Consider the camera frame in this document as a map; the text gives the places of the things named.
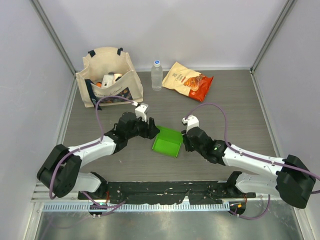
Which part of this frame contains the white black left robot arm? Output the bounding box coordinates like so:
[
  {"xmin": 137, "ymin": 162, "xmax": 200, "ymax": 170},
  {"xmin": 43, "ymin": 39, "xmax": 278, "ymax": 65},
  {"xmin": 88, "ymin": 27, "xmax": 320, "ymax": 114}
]
[{"xmin": 36, "ymin": 112, "xmax": 160, "ymax": 200}]

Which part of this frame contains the orange beige snack bag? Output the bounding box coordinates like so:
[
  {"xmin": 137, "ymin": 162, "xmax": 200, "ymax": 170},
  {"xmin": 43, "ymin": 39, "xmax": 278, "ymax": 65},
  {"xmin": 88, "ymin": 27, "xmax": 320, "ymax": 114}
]
[{"xmin": 162, "ymin": 62, "xmax": 214, "ymax": 102}]

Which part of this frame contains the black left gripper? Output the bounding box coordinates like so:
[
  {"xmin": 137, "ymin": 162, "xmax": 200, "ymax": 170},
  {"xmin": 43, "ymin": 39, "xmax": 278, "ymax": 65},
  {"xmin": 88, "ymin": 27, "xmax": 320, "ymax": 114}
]
[{"xmin": 126, "ymin": 114, "xmax": 160, "ymax": 140}]

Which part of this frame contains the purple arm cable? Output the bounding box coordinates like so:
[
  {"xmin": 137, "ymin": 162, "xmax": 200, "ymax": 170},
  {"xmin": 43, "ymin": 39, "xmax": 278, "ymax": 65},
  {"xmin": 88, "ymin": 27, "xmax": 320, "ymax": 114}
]
[
  {"xmin": 184, "ymin": 103, "xmax": 320, "ymax": 222},
  {"xmin": 49, "ymin": 97, "xmax": 138, "ymax": 230}
]

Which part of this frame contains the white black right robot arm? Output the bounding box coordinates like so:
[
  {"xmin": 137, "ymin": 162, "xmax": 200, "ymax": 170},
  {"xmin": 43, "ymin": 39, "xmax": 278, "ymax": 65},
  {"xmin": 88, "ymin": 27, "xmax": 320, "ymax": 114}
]
[{"xmin": 181, "ymin": 127, "xmax": 316, "ymax": 209}]

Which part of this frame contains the beige canvas tote bag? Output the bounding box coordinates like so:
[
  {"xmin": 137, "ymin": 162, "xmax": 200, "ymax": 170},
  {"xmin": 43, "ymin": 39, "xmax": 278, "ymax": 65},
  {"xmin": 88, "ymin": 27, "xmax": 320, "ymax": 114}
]
[{"xmin": 76, "ymin": 47, "xmax": 144, "ymax": 108}]

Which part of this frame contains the clear plastic water bottle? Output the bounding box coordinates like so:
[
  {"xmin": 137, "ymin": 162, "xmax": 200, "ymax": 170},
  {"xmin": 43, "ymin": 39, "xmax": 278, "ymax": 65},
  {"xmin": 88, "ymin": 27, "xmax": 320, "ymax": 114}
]
[{"xmin": 151, "ymin": 60, "xmax": 163, "ymax": 91}]

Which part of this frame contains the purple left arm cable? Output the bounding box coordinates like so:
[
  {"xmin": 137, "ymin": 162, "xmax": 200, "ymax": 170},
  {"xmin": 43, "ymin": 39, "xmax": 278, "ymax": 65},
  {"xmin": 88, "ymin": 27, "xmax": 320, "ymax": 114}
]
[{"xmin": 49, "ymin": 97, "xmax": 138, "ymax": 230}]

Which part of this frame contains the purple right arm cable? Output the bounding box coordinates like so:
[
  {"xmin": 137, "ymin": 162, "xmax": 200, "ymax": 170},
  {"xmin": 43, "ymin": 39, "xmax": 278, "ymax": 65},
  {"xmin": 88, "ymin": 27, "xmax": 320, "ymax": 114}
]
[{"xmin": 184, "ymin": 103, "xmax": 320, "ymax": 222}]

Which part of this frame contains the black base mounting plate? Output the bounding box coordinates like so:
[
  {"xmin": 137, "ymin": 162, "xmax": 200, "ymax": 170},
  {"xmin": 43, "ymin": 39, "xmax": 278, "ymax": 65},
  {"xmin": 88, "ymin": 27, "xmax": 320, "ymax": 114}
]
[{"xmin": 87, "ymin": 181, "xmax": 256, "ymax": 205}]

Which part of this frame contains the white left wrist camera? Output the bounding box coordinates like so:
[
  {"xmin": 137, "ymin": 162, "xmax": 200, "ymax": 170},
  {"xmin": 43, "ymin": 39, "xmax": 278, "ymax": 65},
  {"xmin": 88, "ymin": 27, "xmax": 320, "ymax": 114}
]
[{"xmin": 132, "ymin": 101, "xmax": 149, "ymax": 122}]

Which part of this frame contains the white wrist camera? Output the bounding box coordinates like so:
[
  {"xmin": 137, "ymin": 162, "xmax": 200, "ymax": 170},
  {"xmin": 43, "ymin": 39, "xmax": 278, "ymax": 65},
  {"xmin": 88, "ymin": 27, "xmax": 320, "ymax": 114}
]
[
  {"xmin": 132, "ymin": 101, "xmax": 149, "ymax": 122},
  {"xmin": 181, "ymin": 114, "xmax": 199, "ymax": 135}
]

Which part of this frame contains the white box in bag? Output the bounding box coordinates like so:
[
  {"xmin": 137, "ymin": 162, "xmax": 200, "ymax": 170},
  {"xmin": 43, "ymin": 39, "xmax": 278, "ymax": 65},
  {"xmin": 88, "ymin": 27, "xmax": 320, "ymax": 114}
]
[{"xmin": 101, "ymin": 74, "xmax": 115, "ymax": 88}]

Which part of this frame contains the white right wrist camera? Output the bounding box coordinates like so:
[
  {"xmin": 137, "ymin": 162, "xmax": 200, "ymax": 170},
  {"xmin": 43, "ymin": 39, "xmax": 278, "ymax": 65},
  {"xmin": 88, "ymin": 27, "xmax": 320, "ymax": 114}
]
[{"xmin": 181, "ymin": 114, "xmax": 199, "ymax": 135}]

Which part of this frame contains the white slotted cable duct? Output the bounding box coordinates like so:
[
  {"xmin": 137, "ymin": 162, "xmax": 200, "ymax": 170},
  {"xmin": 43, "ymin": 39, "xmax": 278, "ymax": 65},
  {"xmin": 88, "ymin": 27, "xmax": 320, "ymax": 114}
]
[{"xmin": 42, "ymin": 201, "xmax": 230, "ymax": 213}]

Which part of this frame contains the green paper box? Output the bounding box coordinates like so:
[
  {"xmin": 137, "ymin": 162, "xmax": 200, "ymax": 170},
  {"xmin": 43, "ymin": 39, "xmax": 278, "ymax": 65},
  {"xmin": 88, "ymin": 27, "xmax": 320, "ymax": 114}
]
[{"xmin": 152, "ymin": 125, "xmax": 183, "ymax": 158}]

